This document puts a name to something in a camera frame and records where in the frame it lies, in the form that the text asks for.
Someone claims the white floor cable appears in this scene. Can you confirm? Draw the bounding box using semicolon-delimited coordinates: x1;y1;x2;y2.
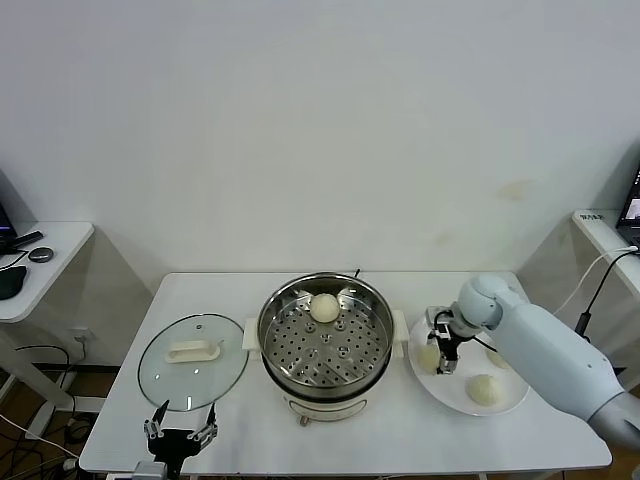
0;422;82;460

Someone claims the cream electric cooker base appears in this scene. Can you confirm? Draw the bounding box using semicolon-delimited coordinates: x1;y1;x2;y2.
262;344;394;429

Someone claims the glass pot lid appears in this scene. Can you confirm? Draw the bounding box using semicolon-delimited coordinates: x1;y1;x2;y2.
137;313;250;413

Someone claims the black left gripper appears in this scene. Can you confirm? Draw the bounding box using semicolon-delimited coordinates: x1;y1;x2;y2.
143;398;220;477

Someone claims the stainless steel steamer basket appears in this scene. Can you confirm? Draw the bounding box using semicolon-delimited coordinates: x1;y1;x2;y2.
242;272;409;390

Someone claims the black desk cable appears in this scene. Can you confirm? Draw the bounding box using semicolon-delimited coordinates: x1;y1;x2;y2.
0;249;29;272

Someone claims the black looped floor cable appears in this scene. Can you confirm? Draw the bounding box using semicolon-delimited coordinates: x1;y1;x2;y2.
13;344;76;419

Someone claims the white laptop cable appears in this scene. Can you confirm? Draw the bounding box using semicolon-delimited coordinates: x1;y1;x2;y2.
549;245;640;320

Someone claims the dark laptop with blue line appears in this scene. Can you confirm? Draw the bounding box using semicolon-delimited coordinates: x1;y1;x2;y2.
0;172;19;256

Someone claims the black computer mouse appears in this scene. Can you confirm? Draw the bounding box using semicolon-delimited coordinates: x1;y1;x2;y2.
0;265;30;301

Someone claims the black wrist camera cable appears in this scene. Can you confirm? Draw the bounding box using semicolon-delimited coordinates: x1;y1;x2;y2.
457;334;499;352

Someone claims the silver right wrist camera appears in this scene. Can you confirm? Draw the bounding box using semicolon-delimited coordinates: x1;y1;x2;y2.
424;306;453;341

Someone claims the black bar device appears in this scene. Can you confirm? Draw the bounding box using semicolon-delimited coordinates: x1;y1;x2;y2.
7;231;45;251

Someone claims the black laptop with pink screen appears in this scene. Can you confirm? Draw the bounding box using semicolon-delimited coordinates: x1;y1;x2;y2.
617;167;640;246

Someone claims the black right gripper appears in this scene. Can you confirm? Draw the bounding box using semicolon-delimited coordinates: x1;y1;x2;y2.
425;336;460;376

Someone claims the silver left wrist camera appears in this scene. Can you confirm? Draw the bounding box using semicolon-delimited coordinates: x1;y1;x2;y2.
132;460;169;480

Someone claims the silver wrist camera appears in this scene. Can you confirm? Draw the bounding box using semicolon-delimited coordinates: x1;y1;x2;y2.
424;306;453;341
132;460;169;480

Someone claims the white round plate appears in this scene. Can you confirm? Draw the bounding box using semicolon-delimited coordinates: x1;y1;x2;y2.
407;312;531;417

